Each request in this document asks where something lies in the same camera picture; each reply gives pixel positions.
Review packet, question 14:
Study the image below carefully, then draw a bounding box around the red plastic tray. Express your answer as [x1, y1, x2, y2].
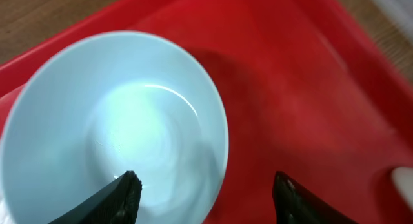
[1, 0, 412, 223]

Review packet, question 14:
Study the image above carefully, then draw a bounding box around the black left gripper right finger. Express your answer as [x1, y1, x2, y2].
[272, 171, 355, 224]

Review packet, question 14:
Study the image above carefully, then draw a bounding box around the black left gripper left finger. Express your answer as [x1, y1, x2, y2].
[50, 171, 143, 224]

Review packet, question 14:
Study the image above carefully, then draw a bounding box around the light blue bowl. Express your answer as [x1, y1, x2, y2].
[1, 31, 229, 223]

